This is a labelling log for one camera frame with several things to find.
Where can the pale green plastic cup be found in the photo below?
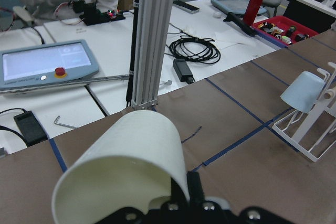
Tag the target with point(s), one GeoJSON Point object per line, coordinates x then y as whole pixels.
{"type": "Point", "coordinates": [133, 163]}

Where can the red parts tray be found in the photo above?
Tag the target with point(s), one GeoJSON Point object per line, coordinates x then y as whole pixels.
{"type": "Point", "coordinates": [282, 31]}

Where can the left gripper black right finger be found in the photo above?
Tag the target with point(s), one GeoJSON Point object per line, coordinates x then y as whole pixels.
{"type": "Point", "coordinates": [195, 188]}

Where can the white wire cup rack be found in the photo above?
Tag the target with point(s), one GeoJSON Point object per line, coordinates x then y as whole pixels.
{"type": "Point", "coordinates": [294, 126]}

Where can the light blue plastic cup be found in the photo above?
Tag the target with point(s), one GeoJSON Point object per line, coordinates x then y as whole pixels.
{"type": "Point", "coordinates": [303, 92]}

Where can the black power adapter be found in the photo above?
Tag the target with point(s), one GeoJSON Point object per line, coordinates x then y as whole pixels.
{"type": "Point", "coordinates": [30, 128]}

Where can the blue teach pendant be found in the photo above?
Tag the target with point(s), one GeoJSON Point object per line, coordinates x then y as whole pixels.
{"type": "Point", "coordinates": [47, 64]}

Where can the red water bottle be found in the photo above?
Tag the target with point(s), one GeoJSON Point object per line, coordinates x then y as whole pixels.
{"type": "Point", "coordinates": [251, 11]}

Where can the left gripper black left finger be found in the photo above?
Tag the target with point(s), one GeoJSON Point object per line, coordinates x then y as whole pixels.
{"type": "Point", "coordinates": [177, 195]}

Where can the aluminium frame post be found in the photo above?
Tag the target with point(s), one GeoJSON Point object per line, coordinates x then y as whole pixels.
{"type": "Point", "coordinates": [151, 22]}

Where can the black power brick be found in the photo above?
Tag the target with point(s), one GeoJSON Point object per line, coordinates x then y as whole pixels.
{"type": "Point", "coordinates": [183, 71]}

